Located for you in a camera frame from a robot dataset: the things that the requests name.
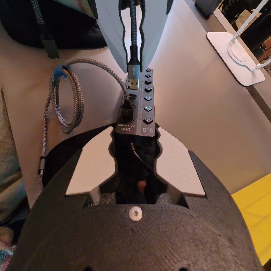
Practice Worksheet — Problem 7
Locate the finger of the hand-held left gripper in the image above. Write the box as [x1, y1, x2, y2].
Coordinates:
[94, 0, 129, 74]
[139, 0, 170, 69]

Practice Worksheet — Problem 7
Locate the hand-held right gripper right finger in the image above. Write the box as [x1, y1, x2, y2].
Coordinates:
[155, 127, 206, 196]

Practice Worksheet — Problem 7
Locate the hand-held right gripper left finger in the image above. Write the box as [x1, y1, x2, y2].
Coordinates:
[65, 126, 118, 204]

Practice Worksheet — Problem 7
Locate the black hub cable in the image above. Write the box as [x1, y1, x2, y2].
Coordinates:
[129, 140, 155, 172]

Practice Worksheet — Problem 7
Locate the dark braided usb cable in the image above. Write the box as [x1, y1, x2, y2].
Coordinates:
[31, 0, 141, 90]

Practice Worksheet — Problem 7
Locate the black usb hub with switches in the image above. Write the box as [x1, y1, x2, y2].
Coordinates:
[115, 68, 157, 137]

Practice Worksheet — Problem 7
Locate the grey braided usb cable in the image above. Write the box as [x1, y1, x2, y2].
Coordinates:
[38, 58, 136, 180]

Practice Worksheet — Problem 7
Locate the yellow plastic bin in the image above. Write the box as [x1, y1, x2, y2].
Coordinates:
[231, 174, 271, 267]

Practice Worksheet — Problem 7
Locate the dark grey box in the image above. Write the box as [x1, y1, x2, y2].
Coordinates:
[194, 0, 222, 20]

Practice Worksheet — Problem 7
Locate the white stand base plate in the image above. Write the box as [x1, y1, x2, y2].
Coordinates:
[206, 32, 265, 87]

